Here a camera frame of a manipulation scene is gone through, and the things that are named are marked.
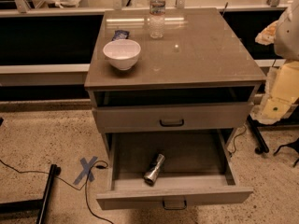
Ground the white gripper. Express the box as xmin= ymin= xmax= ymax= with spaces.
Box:
xmin=250 ymin=21 xmax=299 ymax=124

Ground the silver redbull can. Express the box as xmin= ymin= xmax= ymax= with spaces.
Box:
xmin=143 ymin=153 xmax=165 ymax=186

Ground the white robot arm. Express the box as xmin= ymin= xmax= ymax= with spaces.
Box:
xmin=251 ymin=0 xmax=299 ymax=124

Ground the grey drawer cabinet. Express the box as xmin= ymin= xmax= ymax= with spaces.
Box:
xmin=83 ymin=7 xmax=267 ymax=211

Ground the open lower drawer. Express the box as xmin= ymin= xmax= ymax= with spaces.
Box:
xmin=97 ymin=130 xmax=253 ymax=210

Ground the closed upper drawer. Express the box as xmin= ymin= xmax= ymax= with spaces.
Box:
xmin=93 ymin=102 xmax=253 ymax=133

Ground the black stand leg right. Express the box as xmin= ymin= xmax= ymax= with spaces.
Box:
xmin=247 ymin=115 xmax=269 ymax=154

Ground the black stand leg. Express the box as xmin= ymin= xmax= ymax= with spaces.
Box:
xmin=0 ymin=164 xmax=61 ymax=224
xmin=247 ymin=115 xmax=269 ymax=154

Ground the black chair base leg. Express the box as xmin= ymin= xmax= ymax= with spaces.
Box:
xmin=273 ymin=137 xmax=299 ymax=168

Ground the clear plastic water bottle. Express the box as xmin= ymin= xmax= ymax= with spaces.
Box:
xmin=149 ymin=0 xmax=166 ymax=39

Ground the white bowl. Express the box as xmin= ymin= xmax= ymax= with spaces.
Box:
xmin=103 ymin=39 xmax=141 ymax=70

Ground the blue snack packet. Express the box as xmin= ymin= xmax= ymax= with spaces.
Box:
xmin=112 ymin=30 xmax=129 ymax=41

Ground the blue tape cross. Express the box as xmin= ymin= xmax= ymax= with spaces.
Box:
xmin=73 ymin=156 xmax=97 ymax=185

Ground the black stand leg left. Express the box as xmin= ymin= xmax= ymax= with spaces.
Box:
xmin=0 ymin=164 xmax=61 ymax=224

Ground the black floor cable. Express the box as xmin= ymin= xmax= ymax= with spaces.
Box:
xmin=0 ymin=159 xmax=115 ymax=224

